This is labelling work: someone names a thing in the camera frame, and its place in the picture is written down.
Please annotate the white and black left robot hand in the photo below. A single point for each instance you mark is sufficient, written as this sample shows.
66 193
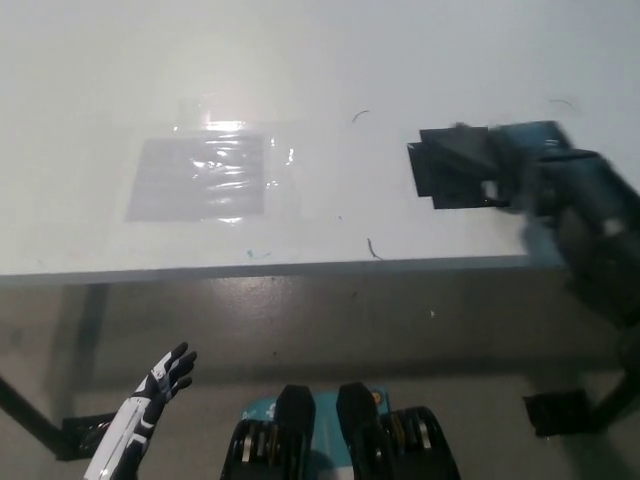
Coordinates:
145 410

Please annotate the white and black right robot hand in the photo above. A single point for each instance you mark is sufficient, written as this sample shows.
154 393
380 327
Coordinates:
520 165

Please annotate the dark grey whiteboard eraser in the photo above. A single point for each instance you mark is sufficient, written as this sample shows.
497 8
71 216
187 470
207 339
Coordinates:
472 147

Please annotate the black tape marked spot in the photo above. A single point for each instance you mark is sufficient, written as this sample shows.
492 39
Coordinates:
440 185

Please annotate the black table leg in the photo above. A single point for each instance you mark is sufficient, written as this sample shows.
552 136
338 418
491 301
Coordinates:
25 412

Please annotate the grey paper sheet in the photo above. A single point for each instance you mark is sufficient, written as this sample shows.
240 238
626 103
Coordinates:
165 190

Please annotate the transparent plastic film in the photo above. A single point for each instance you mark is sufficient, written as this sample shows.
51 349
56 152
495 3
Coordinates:
280 155

